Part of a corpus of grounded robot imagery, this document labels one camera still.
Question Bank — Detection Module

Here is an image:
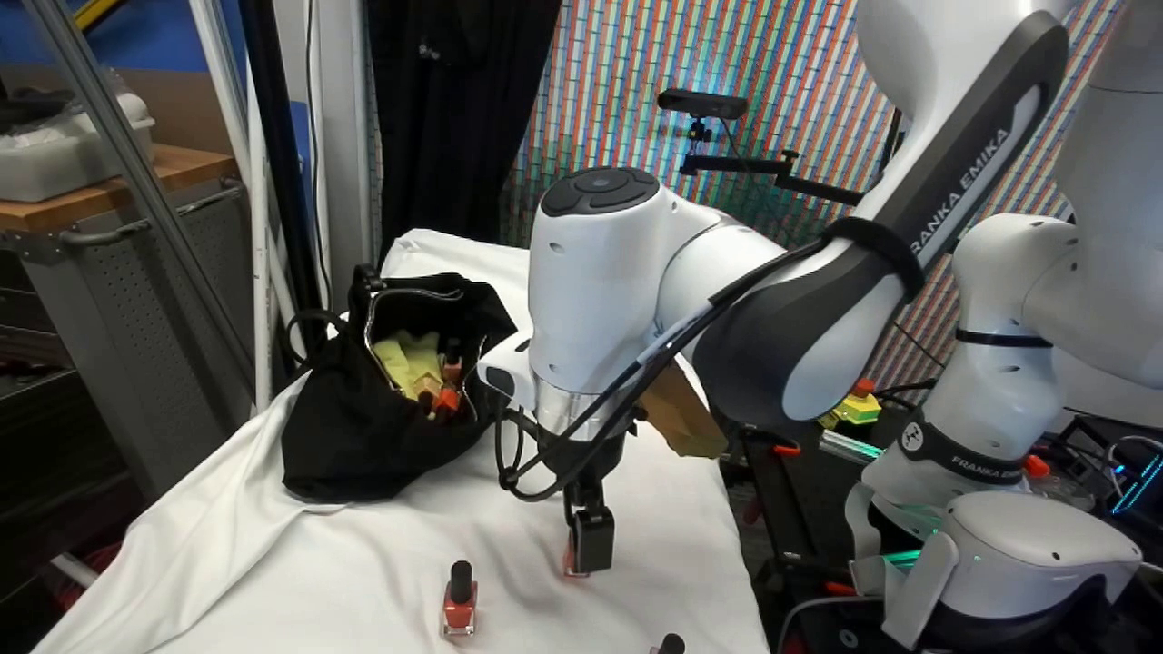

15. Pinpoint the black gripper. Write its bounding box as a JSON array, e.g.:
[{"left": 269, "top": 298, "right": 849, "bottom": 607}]
[{"left": 547, "top": 427, "right": 633, "bottom": 576}]

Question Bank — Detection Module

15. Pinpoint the yellow cloth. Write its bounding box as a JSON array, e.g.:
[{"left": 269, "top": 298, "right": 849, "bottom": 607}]
[{"left": 363, "top": 328, "right": 458, "bottom": 420}]

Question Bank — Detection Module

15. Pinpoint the yellow emergency stop button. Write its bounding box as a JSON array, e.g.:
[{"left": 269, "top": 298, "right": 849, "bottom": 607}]
[{"left": 832, "top": 378, "right": 885, "bottom": 433}]

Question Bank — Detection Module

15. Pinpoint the white tablecloth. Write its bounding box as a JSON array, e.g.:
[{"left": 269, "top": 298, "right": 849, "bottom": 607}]
[{"left": 34, "top": 225, "right": 773, "bottom": 654}]

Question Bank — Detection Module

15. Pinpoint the white rounded machine housing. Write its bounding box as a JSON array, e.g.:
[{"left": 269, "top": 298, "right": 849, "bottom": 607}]
[{"left": 880, "top": 488, "right": 1144, "bottom": 650}]

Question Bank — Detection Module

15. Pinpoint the black vertical pole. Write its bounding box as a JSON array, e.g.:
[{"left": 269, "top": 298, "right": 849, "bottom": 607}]
[{"left": 236, "top": 0, "right": 327, "bottom": 367}]

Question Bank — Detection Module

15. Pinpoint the grey cabinet with wooden top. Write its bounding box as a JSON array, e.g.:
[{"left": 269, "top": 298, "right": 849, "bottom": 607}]
[{"left": 0, "top": 142, "right": 259, "bottom": 502}]

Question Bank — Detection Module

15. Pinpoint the white plastic bin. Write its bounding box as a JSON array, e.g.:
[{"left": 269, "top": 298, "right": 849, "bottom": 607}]
[{"left": 0, "top": 86, "right": 158, "bottom": 208}]

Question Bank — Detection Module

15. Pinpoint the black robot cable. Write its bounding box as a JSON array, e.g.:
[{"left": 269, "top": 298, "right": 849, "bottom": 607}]
[{"left": 490, "top": 246, "right": 839, "bottom": 505}]

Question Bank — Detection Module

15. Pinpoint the black handbag with strap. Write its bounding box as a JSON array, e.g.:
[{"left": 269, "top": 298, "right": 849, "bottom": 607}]
[{"left": 279, "top": 265, "right": 539, "bottom": 505}]

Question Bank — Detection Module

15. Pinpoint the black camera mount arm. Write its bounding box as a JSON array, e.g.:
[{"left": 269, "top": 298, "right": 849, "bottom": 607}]
[{"left": 676, "top": 113, "right": 867, "bottom": 209}]

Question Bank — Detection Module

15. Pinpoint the black stereo camera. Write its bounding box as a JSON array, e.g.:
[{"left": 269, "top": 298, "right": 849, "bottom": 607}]
[{"left": 653, "top": 83, "right": 753, "bottom": 125}]

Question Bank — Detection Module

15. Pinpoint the blue cable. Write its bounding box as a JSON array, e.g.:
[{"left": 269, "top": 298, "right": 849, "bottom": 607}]
[{"left": 1108, "top": 433, "right": 1163, "bottom": 522}]

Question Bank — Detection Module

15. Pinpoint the aluminium frame post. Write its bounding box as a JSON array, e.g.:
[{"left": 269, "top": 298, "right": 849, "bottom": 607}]
[{"left": 18, "top": 0, "right": 259, "bottom": 378}]

